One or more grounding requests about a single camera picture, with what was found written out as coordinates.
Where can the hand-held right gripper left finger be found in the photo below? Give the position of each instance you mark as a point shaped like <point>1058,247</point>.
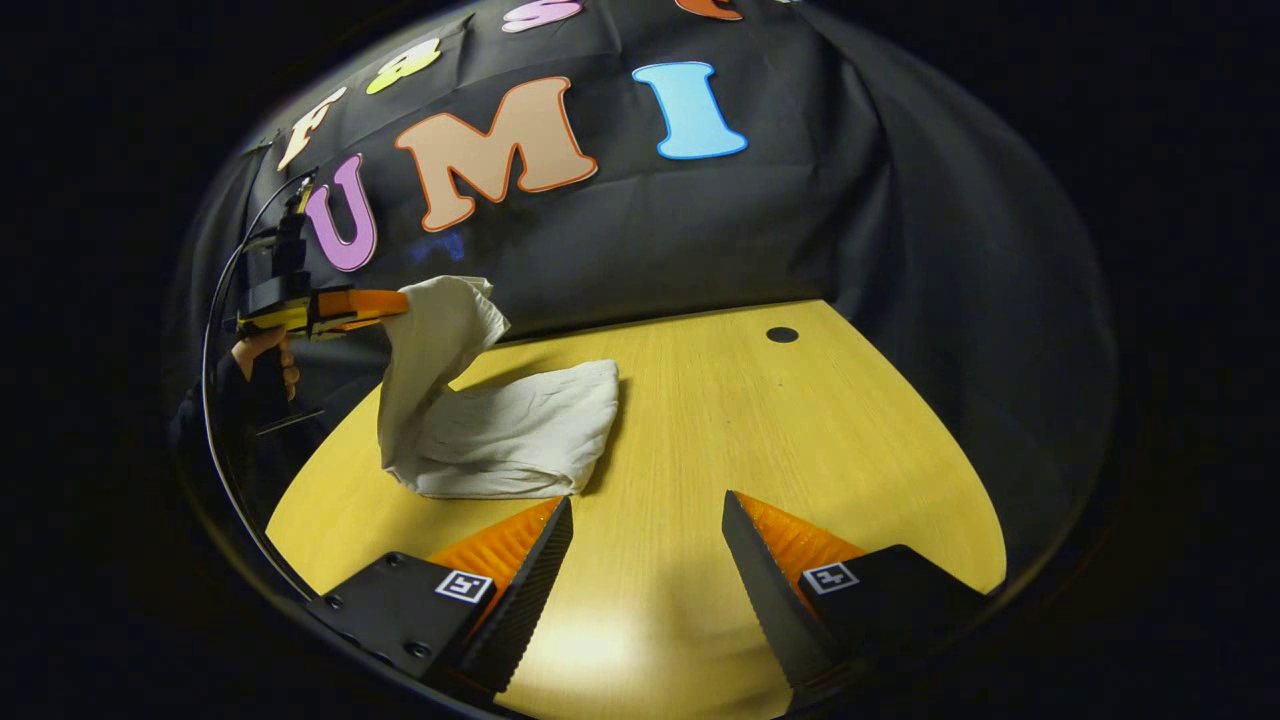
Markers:
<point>520,590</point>

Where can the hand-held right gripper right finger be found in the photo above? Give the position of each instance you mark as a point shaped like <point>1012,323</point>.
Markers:
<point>770,600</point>

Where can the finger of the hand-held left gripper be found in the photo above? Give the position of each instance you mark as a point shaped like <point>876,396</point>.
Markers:
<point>360,305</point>

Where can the black backdrop cloth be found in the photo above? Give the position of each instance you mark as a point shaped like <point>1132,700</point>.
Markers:
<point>800,230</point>

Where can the white jeans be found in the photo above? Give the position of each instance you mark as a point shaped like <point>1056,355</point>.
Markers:
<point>500,430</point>

